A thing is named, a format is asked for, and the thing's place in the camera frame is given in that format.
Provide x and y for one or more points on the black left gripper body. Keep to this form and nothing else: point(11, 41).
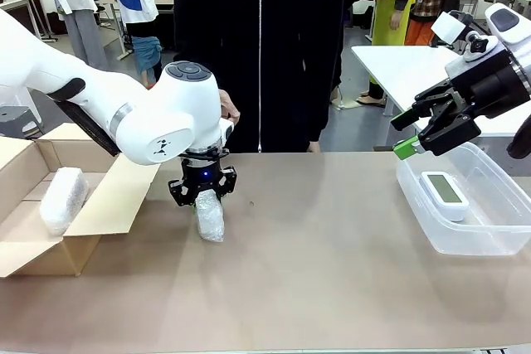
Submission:
point(203, 176)

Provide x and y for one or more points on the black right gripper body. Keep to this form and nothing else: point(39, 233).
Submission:
point(491, 84)

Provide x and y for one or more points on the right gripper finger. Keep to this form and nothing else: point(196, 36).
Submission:
point(450, 134)
point(431, 103)

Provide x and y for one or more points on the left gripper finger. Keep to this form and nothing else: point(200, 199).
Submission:
point(227, 182)
point(180, 194)

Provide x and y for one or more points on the narrow bubble-wrapped clock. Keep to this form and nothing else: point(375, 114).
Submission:
point(210, 217)

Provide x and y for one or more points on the unwrapped white digital clock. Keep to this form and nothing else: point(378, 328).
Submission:
point(444, 194)

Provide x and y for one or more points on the bubble-wrapped clock with visible grille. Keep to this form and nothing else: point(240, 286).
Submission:
point(64, 200)

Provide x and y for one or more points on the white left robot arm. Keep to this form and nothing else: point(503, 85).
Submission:
point(145, 130)

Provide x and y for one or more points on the person's right hand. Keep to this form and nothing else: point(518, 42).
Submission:
point(230, 107)

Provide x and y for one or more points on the person's left hand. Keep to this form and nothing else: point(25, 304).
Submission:
point(314, 147)

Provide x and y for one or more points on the white background table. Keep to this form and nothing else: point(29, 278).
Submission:
point(394, 76)

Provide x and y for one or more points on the open cardboard box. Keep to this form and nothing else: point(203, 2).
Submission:
point(120, 200)

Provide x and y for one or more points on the orange trousers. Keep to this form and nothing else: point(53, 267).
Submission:
point(419, 32)

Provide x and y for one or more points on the clear plastic bin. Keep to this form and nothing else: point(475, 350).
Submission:
point(498, 213)

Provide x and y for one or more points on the yellow apron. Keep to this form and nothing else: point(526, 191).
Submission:
point(386, 22)

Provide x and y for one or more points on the teal trousers on mannequin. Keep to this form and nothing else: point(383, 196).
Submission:
point(146, 53)

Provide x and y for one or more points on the person in black hoodie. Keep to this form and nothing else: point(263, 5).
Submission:
point(265, 39)

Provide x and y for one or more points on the grey trousers on mannequin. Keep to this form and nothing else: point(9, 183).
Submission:
point(89, 43)

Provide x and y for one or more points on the grey round stool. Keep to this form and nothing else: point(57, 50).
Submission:
point(16, 115)

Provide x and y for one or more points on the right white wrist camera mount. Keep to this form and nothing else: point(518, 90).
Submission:
point(448, 26)

